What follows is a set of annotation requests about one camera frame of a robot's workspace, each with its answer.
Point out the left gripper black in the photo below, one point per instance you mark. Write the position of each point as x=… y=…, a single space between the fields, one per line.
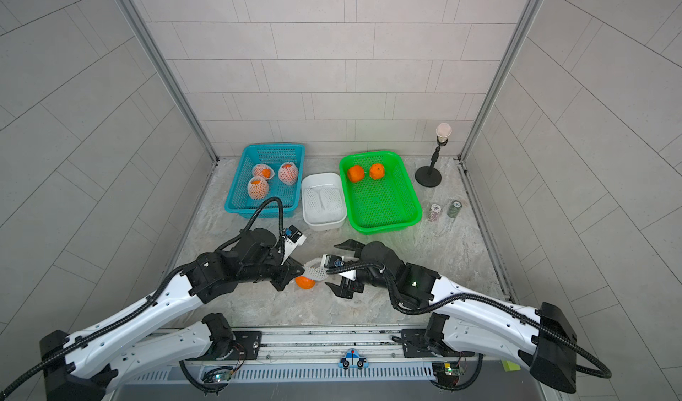
x=289 y=273

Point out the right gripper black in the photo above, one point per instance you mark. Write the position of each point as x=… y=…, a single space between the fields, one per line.
x=346 y=286

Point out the netted orange front corner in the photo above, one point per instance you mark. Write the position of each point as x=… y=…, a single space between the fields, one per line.
x=305 y=283

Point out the white foam net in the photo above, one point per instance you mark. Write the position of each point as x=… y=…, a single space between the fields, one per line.
x=333 y=202
x=315 y=270
x=312 y=202

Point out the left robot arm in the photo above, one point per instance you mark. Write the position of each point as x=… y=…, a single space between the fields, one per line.
x=86 y=365

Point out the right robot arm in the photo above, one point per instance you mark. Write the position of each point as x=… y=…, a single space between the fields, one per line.
x=540 y=340

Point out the green plastic basket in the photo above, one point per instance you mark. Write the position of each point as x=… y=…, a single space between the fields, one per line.
x=386 y=205

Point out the white plastic tub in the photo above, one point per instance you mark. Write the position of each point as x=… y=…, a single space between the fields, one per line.
x=320 y=181

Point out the toy car sticker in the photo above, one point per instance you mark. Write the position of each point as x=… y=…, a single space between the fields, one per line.
x=352 y=359

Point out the teal plastic basket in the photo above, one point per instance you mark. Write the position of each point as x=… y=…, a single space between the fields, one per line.
x=274 y=154

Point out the black stand with bulb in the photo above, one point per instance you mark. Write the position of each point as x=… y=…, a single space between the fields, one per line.
x=429 y=176

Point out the left circuit board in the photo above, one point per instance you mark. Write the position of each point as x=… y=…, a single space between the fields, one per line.
x=218 y=376

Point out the circuit board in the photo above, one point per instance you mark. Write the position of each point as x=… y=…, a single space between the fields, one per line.
x=447 y=374
x=218 y=376

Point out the right circuit board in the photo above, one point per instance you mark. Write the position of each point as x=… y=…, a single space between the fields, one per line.
x=447 y=374

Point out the green sticky note block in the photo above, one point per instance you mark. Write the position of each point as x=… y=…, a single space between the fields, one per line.
x=509 y=366

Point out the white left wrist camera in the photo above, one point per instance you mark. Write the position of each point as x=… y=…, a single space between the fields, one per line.
x=290 y=241

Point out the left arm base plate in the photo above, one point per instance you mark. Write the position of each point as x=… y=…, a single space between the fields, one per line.
x=244 y=347

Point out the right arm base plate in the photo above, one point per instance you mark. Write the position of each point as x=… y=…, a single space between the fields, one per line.
x=415 y=344

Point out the aluminium front rail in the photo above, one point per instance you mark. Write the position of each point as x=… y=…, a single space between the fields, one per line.
x=291 y=353

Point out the aluminium corner post right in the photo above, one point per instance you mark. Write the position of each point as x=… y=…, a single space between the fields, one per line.
x=520 y=33

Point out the aluminium corner post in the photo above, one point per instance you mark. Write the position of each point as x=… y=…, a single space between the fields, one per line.
x=520 y=33
x=164 y=71

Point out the aluminium corner post left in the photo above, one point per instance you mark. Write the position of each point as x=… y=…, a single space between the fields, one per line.
x=164 y=71

